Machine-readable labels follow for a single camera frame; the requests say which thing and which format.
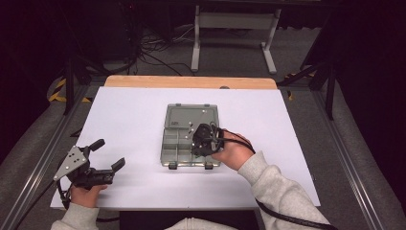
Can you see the person's right hand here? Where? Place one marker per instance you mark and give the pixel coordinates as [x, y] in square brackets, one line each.
[234, 153]

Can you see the person's left hand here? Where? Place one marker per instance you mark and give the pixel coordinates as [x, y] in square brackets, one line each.
[84, 196]

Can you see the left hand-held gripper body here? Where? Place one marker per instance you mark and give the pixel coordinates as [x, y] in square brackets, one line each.
[72, 163]

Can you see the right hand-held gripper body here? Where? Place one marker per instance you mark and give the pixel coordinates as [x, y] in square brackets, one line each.
[206, 140]

